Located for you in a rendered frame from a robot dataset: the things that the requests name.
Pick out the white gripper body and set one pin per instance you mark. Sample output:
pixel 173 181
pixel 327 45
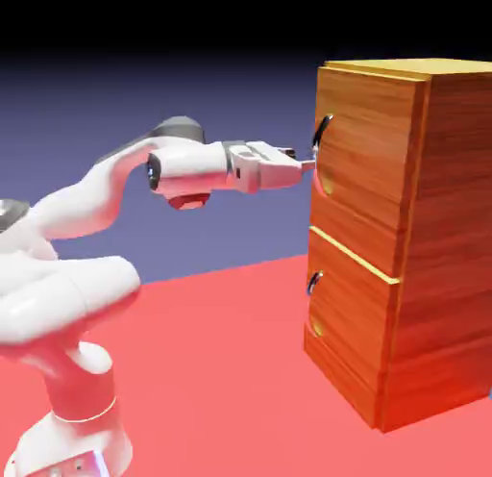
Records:
pixel 276 169

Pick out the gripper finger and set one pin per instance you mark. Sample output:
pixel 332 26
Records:
pixel 308 165
pixel 287 152

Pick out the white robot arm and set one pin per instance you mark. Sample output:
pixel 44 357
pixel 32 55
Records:
pixel 88 200

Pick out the large wooden cabinet door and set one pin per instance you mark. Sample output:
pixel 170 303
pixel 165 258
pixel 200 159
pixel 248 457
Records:
pixel 369 157

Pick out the wooden cabinet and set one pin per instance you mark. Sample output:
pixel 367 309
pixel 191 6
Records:
pixel 449 234

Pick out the small wooden cabinet door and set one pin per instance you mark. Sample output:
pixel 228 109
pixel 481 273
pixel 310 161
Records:
pixel 353 323

